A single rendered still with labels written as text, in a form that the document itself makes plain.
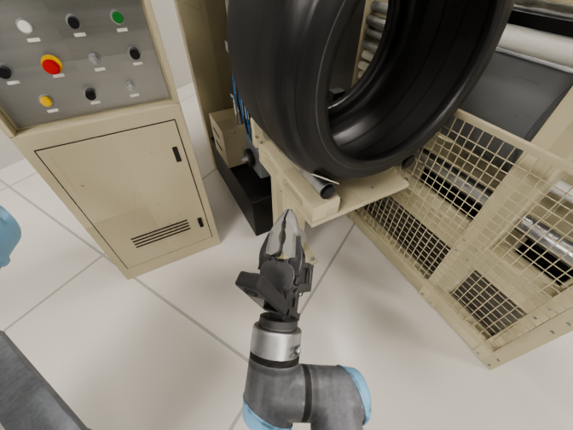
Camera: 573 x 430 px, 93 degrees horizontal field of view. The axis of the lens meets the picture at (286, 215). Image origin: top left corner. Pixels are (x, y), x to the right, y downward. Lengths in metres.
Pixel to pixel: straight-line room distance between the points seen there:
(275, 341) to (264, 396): 0.09
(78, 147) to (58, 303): 0.96
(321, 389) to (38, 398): 0.69
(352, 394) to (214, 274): 1.21
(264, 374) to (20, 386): 0.67
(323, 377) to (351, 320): 0.97
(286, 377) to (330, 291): 1.07
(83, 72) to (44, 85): 0.12
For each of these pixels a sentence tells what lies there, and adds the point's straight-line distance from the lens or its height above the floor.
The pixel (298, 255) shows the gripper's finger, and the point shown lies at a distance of 0.48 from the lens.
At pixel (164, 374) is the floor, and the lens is 1.50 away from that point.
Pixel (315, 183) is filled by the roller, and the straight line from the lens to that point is 0.71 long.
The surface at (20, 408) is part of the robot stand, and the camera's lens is 0.99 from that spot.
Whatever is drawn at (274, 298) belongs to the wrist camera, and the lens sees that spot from 0.45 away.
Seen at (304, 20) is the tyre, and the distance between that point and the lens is 0.47.
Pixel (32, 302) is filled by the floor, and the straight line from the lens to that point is 2.03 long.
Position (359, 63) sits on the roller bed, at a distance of 1.24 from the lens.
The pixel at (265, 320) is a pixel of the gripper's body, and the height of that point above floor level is 0.90.
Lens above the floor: 1.37
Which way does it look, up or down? 47 degrees down
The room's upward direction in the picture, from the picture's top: straight up
